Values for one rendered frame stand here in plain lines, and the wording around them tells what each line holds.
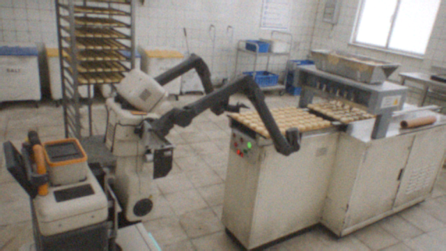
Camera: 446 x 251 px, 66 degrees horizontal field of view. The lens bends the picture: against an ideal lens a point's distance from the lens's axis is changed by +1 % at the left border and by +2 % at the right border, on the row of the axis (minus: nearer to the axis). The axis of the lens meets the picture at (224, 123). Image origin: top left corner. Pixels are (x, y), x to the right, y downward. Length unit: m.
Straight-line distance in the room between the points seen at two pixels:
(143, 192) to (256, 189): 0.72
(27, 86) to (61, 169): 3.49
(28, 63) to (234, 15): 3.37
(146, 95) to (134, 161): 0.34
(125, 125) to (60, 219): 0.44
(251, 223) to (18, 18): 4.29
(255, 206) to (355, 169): 0.73
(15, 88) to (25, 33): 0.88
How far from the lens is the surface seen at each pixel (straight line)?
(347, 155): 2.46
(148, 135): 1.45
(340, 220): 2.65
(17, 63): 4.91
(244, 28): 6.44
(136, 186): 1.71
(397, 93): 2.45
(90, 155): 3.34
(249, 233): 2.30
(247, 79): 1.59
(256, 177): 2.08
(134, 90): 1.54
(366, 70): 2.37
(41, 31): 5.50
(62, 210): 1.48
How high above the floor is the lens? 1.63
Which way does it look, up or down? 21 degrees down
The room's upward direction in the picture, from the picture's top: 6 degrees clockwise
